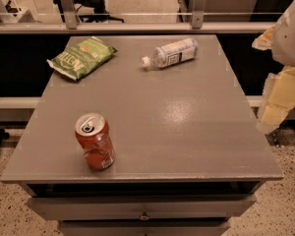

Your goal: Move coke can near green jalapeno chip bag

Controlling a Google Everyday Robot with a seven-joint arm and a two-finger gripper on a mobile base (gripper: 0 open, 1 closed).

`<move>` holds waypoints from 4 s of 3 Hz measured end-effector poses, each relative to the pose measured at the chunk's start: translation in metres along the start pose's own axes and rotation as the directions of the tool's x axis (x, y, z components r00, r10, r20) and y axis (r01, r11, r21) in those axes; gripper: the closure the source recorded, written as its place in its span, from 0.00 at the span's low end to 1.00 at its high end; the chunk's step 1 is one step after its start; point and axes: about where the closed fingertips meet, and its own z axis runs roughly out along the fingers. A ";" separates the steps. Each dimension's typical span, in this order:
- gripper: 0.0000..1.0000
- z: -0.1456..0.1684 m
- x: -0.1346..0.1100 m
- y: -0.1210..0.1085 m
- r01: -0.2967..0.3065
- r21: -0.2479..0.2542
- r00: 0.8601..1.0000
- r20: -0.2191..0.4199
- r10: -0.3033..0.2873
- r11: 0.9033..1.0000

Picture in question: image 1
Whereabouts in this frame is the red coke can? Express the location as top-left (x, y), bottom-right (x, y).
top-left (75, 113), bottom-right (115, 170)

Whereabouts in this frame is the top drawer with knob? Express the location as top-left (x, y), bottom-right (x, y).
top-left (27, 195), bottom-right (257, 221)

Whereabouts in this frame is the grey drawer cabinet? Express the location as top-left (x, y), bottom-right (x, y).
top-left (0, 33), bottom-right (285, 236)

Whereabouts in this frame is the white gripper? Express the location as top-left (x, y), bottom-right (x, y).
top-left (252, 0), bottom-right (295, 126)

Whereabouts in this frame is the green jalapeno chip bag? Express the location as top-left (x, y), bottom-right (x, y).
top-left (47, 36), bottom-right (117, 81)

